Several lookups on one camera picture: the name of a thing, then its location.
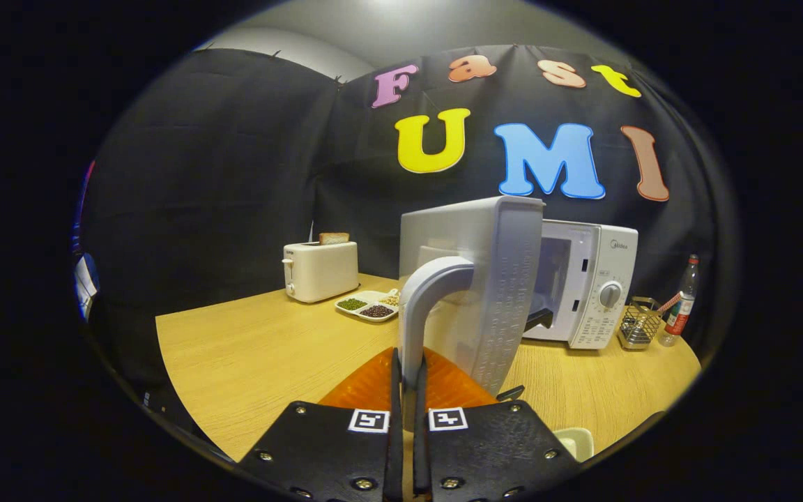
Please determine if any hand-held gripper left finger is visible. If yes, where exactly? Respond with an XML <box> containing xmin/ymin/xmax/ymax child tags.
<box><xmin>238</xmin><ymin>347</ymin><xmax>404</xmax><ymax>502</ymax></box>

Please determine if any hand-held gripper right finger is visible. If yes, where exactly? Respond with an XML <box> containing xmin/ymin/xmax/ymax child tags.
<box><xmin>412</xmin><ymin>347</ymin><xmax>581</xmax><ymax>502</ymax></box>

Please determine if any white microwave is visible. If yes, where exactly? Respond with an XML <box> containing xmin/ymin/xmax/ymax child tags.
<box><xmin>398</xmin><ymin>195</ymin><xmax>639</xmax><ymax>433</ymax></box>

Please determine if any white divided plate with beans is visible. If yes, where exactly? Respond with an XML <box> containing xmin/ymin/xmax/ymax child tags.
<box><xmin>335</xmin><ymin>289</ymin><xmax>401</xmax><ymax>323</ymax></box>

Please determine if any white dish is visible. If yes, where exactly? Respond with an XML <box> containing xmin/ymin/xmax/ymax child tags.
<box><xmin>553</xmin><ymin>427</ymin><xmax>595</xmax><ymax>462</ymax></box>

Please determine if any white toaster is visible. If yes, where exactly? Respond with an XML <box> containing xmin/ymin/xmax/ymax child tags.
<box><xmin>282</xmin><ymin>241</ymin><xmax>360</xmax><ymax>303</ymax></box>

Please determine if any clear bottle with red label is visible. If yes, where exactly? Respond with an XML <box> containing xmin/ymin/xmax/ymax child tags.
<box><xmin>658</xmin><ymin>254</ymin><xmax>700</xmax><ymax>347</ymax></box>

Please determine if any white and blue cloth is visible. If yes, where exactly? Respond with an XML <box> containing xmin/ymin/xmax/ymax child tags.
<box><xmin>74</xmin><ymin>252</ymin><xmax>100</xmax><ymax>321</ymax></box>

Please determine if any metal wire basket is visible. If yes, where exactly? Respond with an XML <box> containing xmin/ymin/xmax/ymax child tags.
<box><xmin>617</xmin><ymin>296</ymin><xmax>661</xmax><ymax>350</ymax></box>

